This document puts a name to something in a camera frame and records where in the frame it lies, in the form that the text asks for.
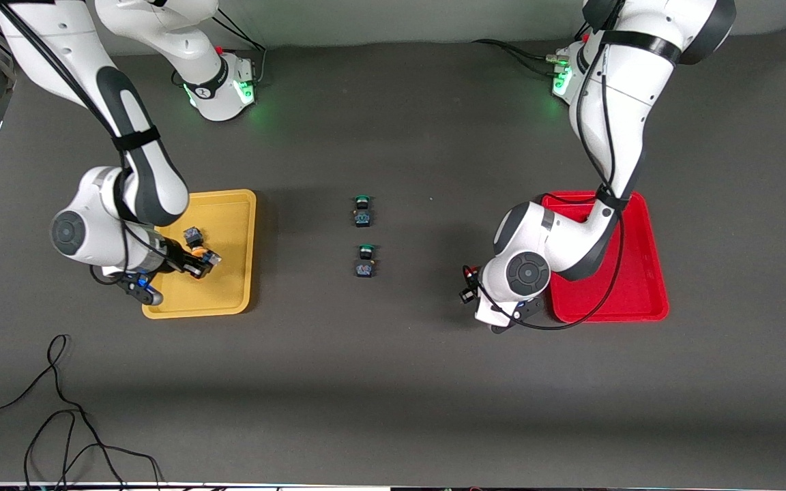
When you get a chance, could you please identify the yellow plastic tray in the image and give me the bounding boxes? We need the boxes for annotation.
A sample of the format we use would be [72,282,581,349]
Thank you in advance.
[142,189,258,320]

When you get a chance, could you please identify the red plastic tray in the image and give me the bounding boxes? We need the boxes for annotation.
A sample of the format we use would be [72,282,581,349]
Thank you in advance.
[540,190,670,323]

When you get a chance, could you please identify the green push button switch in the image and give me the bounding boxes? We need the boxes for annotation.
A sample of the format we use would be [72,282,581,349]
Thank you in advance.
[352,194,375,228]
[354,243,377,279]

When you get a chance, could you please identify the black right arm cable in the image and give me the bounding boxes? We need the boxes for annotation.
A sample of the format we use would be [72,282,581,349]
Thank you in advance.
[0,0,169,286]

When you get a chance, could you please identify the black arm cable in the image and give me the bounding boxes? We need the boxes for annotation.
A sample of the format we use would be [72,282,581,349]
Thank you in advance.
[0,0,169,286]
[476,27,626,332]

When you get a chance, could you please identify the thin black loose cable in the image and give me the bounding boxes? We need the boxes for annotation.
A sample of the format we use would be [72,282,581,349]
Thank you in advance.
[0,333,163,490]

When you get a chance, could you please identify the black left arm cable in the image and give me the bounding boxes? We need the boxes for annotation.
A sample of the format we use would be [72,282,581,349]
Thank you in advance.
[476,27,626,332]

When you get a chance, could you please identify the black right arm base cables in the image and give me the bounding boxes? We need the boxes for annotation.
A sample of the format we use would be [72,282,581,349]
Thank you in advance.
[212,10,269,88]

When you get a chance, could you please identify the black arm base cables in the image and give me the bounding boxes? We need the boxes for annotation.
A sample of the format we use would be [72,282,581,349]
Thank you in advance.
[471,15,596,74]
[212,10,269,88]

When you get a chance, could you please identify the black left arm base cables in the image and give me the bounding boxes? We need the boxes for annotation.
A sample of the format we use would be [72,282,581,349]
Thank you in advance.
[471,15,596,74]

